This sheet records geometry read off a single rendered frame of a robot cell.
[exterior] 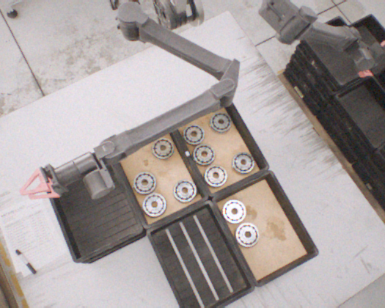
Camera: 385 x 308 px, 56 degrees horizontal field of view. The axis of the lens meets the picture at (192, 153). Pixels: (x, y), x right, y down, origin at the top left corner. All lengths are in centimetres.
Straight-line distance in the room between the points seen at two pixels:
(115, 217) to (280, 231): 72
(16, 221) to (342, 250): 152
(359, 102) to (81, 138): 171
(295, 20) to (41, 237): 140
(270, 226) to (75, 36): 214
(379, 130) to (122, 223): 168
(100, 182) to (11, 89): 207
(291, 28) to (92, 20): 224
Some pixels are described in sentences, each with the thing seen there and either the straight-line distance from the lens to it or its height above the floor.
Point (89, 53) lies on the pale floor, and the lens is 299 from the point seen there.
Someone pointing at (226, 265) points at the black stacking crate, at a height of 83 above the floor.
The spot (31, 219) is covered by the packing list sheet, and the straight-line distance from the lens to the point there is 188.
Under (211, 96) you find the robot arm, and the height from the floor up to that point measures 148.
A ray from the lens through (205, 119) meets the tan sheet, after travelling 176.
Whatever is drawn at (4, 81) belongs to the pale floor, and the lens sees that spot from 306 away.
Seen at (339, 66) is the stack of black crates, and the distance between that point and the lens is 250.
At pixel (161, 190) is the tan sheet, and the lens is 165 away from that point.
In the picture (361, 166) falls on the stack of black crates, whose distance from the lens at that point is 255.
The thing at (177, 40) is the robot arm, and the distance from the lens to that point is 118.
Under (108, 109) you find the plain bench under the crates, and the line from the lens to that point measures 195.
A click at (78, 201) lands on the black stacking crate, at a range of 169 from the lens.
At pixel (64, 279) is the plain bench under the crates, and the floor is 70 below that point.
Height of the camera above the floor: 244
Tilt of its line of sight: 72 degrees down
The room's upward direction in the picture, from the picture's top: 8 degrees clockwise
